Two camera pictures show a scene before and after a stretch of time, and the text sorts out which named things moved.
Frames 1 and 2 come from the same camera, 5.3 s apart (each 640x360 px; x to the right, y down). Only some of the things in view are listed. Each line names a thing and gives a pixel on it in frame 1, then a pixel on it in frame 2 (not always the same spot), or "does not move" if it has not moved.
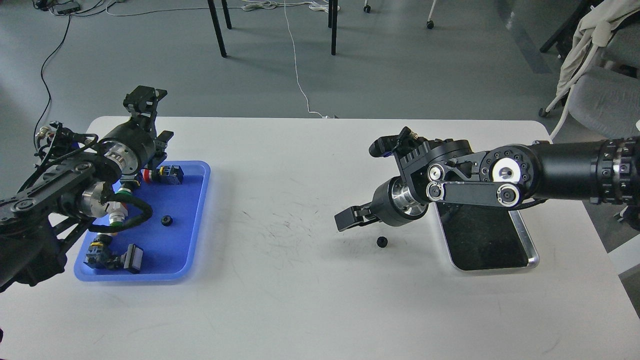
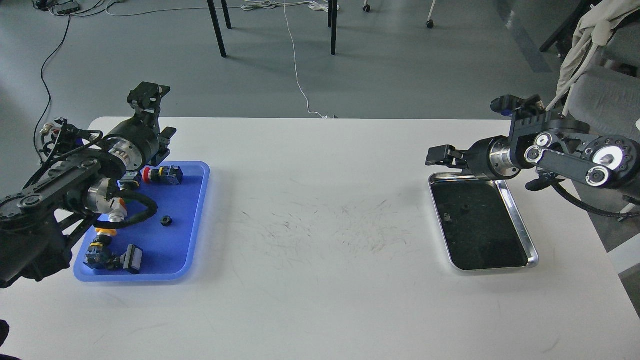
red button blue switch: x=172 y=174 does not move
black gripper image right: x=392 y=204 -> x=495 y=158
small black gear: x=166 y=220 does not move
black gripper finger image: x=160 y=144 does not move
